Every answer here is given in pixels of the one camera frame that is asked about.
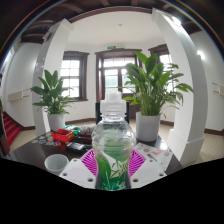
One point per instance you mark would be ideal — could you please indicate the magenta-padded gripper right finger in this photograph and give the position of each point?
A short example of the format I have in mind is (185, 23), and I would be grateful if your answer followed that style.
(148, 173)

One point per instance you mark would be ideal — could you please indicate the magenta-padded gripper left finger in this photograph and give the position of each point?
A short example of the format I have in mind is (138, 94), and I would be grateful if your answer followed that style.
(76, 173)

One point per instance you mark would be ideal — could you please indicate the clear bottle with green label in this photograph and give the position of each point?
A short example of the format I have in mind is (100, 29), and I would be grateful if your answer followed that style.
(113, 140)

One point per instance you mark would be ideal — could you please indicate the printed paper leaflet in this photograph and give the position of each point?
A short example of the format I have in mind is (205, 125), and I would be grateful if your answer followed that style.
(156, 155)

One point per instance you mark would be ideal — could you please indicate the white cup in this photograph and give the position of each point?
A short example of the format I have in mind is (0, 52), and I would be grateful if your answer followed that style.
(56, 164)

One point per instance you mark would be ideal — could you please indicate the black pouch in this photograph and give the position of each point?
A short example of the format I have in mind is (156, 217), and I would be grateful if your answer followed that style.
(75, 147)

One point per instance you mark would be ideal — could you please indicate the red box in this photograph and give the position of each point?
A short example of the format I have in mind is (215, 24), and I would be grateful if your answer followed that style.
(62, 135)

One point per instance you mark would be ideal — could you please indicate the basket of snacks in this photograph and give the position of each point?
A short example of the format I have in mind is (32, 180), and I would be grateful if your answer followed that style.
(86, 131)

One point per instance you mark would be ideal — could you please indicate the green packet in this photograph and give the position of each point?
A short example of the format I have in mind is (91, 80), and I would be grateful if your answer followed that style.
(71, 128)

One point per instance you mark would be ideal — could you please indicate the round stickers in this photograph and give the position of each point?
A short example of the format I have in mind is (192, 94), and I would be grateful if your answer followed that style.
(45, 140)

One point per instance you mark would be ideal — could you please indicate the large potted plant white pot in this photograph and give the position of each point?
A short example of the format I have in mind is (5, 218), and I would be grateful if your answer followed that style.
(148, 126)

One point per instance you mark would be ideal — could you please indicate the red carpeted stairs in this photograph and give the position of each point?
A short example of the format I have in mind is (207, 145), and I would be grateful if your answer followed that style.
(11, 130)

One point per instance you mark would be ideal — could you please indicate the small potted plant white pot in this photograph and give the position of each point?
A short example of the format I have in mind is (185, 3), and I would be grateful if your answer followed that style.
(53, 96)

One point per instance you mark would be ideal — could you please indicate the brown framed window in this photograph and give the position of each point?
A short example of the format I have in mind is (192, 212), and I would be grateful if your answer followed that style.
(70, 76)
(165, 58)

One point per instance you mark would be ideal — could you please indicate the brown framed glass door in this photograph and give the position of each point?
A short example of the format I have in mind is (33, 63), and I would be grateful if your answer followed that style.
(111, 76)

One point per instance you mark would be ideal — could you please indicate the green exit sign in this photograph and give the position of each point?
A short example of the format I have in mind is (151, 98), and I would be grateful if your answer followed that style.
(111, 47)

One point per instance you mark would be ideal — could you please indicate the wall lamp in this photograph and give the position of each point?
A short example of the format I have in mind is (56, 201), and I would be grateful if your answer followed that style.
(200, 54)

